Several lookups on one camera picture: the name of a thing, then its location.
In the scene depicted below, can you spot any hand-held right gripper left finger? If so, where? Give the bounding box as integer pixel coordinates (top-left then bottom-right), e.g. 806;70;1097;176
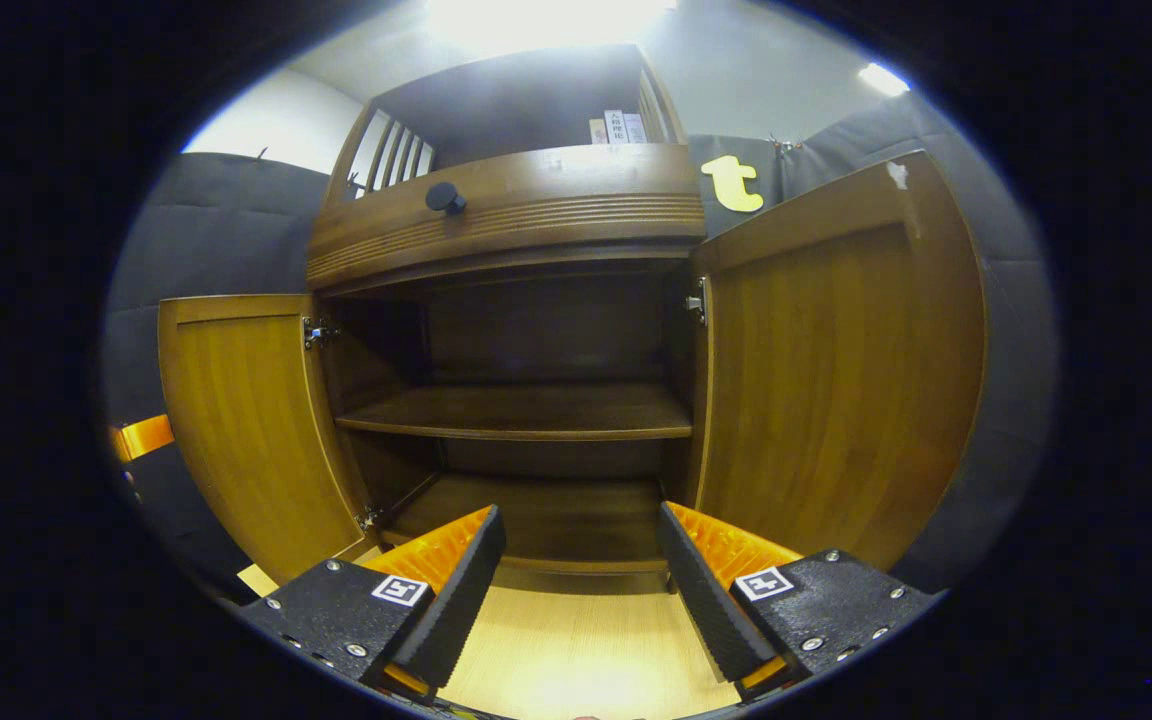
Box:
236;503;507;701

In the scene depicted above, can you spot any large ceiling light panel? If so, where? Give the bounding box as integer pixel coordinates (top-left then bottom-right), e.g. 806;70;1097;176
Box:
426;0;677;46

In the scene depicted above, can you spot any wooden inner cabinet shelf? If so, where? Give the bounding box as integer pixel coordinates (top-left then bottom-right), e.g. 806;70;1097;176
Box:
336;383;694;442

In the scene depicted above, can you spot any wooden cabinet drawer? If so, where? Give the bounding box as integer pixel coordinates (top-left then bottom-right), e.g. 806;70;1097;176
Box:
308;143;707;293

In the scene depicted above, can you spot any wooden double-door shoe cabinet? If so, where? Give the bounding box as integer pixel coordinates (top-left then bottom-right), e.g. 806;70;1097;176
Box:
306;42;707;576

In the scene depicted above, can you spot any black backdrop cloth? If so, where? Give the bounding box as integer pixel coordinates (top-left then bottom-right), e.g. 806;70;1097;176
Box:
101;95;1057;601

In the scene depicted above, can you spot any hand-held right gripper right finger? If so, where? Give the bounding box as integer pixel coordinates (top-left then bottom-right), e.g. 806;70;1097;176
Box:
656;500;942;703

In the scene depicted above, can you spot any wooden cabinet door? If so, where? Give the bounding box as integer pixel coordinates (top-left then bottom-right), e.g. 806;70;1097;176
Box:
157;293;377;586
691;150;989;571

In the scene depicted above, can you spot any small ceiling light panel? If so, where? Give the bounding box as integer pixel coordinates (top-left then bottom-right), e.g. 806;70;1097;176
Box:
858;62;912;98

